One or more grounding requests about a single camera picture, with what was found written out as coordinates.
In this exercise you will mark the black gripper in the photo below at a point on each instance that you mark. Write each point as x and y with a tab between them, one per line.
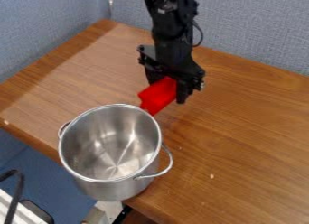
168	59

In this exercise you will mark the metal pot with handles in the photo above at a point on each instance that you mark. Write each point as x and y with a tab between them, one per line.
109	149

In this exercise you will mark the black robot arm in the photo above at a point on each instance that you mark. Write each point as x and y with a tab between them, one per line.
177	34

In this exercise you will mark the white ribbed appliance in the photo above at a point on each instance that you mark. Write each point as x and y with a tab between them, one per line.
27	213

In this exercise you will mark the white bracket under table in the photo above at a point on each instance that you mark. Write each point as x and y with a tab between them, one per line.
103	212

